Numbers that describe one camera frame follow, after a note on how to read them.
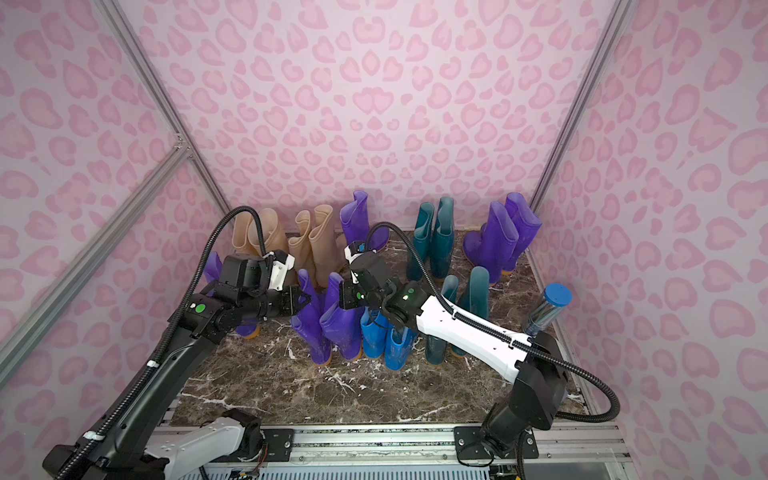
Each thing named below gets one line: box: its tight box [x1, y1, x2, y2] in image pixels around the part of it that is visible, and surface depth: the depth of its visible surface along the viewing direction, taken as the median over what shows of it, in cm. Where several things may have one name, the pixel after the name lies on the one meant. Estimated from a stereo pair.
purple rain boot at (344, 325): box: [319, 272, 365, 361], surface depth 71 cm
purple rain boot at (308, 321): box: [290, 269, 332, 366], surface depth 73 cm
